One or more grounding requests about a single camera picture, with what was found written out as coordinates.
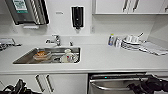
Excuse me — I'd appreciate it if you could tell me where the white grey clutter pile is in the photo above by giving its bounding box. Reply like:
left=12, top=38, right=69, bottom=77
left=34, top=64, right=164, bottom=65
left=0, top=37, right=22, bottom=52

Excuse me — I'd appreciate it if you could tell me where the white lower cabinet door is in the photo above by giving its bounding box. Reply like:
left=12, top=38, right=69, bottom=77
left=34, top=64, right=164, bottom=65
left=0, top=73, right=45, bottom=94
left=43, top=73, right=89, bottom=94

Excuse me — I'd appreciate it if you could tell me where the chrome sink faucet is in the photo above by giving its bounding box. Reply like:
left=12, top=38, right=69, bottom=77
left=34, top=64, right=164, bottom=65
left=44, top=34, right=62, bottom=47

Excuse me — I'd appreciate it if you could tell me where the steel lower door handle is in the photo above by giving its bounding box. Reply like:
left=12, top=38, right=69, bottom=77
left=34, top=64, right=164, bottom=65
left=45, top=74, right=55, bottom=93
left=34, top=74, right=45, bottom=93

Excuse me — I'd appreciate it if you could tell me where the white cabinet door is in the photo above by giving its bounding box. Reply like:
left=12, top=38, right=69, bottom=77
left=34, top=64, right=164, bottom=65
left=94, top=0, right=132, bottom=15
left=43, top=73, right=89, bottom=94
left=0, top=73, right=45, bottom=94
left=159, top=0, right=168, bottom=15
left=129, top=0, right=162, bottom=15

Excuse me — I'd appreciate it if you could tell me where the steel paper towel dispenser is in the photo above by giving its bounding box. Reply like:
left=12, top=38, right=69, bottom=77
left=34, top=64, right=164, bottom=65
left=4, top=0, right=50, bottom=27

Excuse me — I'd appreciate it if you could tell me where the dark bar cabinet handle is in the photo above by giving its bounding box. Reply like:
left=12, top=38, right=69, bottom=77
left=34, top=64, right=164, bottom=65
left=131, top=0, right=140, bottom=13
left=121, top=0, right=130, bottom=13
left=163, top=0, right=168, bottom=14

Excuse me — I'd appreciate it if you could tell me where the orange bowl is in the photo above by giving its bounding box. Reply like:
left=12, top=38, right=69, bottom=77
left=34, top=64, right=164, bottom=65
left=32, top=49, right=52, bottom=62

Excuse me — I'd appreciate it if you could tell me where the small chrome sink knob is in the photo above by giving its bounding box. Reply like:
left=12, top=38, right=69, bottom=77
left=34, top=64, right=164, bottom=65
left=68, top=40, right=74, bottom=47

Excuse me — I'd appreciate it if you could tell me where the stainless steel sink basin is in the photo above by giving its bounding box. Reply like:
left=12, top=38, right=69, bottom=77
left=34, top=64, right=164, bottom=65
left=12, top=46, right=82, bottom=66

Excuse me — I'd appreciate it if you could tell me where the white wall outlet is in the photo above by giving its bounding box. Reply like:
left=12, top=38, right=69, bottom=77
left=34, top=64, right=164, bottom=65
left=89, top=25, right=97, bottom=35

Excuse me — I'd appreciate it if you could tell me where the white cup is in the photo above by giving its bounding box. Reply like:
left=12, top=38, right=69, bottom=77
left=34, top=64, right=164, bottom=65
left=124, top=33, right=141, bottom=45

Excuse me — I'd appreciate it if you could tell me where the stainless steel dishwasher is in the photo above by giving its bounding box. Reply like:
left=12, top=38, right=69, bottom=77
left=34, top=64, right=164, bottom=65
left=87, top=72, right=150, bottom=94

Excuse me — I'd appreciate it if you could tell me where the white mug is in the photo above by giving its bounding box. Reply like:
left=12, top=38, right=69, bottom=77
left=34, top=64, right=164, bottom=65
left=61, top=48, right=75, bottom=64

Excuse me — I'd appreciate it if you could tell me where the small grey wall label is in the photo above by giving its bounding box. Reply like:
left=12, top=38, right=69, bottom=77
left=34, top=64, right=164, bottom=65
left=55, top=11, right=64, bottom=16

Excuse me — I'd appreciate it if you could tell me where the white upper cabinet door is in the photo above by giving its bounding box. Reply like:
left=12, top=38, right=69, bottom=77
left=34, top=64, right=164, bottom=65
left=94, top=0, right=132, bottom=15
left=159, top=0, right=168, bottom=15
left=129, top=0, right=162, bottom=15

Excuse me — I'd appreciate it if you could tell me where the black wall soap dispenser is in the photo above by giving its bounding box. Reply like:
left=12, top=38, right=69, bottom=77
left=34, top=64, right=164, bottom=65
left=70, top=5, right=85, bottom=32

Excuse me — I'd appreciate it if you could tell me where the small clear bottle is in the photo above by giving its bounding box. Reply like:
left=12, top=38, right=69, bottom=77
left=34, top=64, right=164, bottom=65
left=114, top=37, right=122, bottom=48

